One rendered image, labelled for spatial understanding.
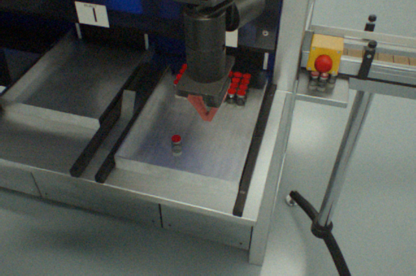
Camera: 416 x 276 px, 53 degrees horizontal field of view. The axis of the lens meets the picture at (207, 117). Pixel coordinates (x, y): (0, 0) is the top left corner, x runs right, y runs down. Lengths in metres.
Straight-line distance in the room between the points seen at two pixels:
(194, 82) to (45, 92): 0.59
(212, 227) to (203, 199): 0.80
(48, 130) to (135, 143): 0.21
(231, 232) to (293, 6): 0.93
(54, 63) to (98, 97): 0.21
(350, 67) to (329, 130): 1.19
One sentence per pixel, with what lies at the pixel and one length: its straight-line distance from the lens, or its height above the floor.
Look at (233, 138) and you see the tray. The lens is 0.94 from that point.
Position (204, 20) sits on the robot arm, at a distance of 0.55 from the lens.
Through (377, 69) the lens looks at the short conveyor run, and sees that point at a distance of 1.16.
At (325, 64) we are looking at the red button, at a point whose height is 1.00.
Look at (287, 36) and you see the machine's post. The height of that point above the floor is 1.04.
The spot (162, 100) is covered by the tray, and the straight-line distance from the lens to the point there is 1.04.
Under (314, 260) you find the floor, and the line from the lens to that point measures 1.81.
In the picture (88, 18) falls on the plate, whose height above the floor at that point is 1.01.
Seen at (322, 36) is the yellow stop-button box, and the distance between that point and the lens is 1.03.
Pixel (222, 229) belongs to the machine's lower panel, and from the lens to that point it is 1.61.
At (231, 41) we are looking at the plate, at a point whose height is 1.01.
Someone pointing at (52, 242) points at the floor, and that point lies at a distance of 1.91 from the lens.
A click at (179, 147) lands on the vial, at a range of 0.88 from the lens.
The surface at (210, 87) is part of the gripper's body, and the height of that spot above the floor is 1.17.
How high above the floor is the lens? 1.54
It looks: 42 degrees down
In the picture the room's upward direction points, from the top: straight up
